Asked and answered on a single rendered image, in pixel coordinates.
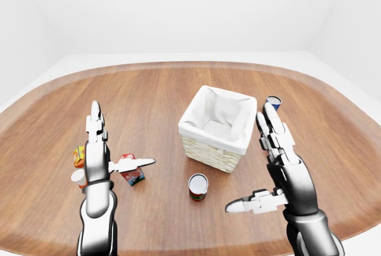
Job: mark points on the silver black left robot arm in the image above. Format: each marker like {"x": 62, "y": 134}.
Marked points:
{"x": 97, "y": 220}

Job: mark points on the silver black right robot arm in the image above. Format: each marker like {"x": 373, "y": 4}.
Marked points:
{"x": 312, "y": 235}

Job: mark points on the white orange cup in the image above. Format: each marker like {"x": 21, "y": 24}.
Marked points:
{"x": 78, "y": 178}

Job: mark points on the blue tin can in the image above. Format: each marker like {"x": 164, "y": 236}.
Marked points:
{"x": 274, "y": 102}

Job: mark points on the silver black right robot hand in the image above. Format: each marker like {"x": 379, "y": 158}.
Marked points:
{"x": 294, "y": 184}

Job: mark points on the orange juice carton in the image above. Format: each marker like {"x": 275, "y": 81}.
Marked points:
{"x": 79, "y": 156}

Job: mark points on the red green tin can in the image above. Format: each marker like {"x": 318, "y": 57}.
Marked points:
{"x": 198, "y": 188}

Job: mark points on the red white milk carton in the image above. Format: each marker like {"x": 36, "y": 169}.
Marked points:
{"x": 132, "y": 172}

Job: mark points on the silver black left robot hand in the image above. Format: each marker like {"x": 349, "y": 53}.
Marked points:
{"x": 96, "y": 160}

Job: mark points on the wicker basket with white liner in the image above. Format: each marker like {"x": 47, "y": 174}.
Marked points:
{"x": 218, "y": 128}

